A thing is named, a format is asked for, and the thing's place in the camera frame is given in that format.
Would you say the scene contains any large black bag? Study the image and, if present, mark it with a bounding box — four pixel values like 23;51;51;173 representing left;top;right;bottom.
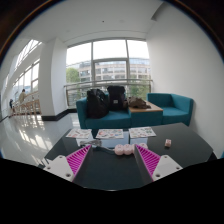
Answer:
86;88;110;120

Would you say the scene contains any person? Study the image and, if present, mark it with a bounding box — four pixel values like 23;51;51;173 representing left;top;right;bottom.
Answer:
18;88;27;105

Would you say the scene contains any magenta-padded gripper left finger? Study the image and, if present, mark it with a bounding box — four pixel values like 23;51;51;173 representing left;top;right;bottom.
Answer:
43;144;93;183

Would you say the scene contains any teal wood-topped side table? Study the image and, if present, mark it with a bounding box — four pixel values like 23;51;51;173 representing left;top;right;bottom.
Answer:
128;101;165;128

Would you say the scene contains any black backpack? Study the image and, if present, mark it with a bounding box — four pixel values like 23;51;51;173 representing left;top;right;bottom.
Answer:
106;85;127;112

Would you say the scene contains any metal window railing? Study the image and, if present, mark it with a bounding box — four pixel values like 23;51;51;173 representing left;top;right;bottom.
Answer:
63;78;154;108

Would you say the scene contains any pink rounded power strip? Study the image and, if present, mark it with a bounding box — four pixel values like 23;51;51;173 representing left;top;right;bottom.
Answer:
113;142;149;157

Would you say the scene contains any brown jacket bundle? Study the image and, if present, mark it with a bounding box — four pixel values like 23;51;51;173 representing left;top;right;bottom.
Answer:
126;96;152;110

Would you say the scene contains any colourful sticker sheet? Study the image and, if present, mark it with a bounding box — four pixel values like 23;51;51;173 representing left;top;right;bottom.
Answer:
65;128;93;140
128;126;157;140
95;128;125;140

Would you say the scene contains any row of wooden chairs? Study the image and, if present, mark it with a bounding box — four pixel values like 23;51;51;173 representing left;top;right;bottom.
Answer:
11;97;42;116

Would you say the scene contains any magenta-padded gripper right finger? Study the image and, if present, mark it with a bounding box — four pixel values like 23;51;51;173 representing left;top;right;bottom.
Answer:
133;143;184;185

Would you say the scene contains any teal two-seat sofa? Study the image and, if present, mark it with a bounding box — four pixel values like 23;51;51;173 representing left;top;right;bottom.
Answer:
75;95;133;131

